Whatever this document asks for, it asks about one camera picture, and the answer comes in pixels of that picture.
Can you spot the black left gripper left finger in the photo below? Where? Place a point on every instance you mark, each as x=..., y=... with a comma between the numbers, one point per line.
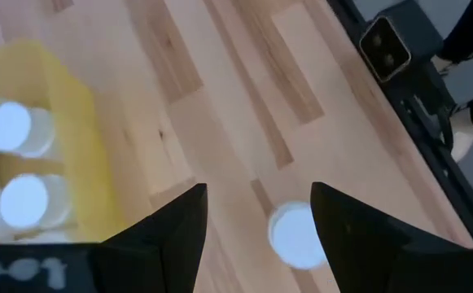
x=158, y=256

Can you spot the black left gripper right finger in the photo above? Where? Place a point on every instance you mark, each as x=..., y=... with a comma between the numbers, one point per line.
x=366, y=256

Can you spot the yellow plastic basket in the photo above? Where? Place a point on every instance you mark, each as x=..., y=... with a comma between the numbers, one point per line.
x=81, y=142

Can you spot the black table-level camera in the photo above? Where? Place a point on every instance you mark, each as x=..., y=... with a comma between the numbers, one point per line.
x=384, y=49

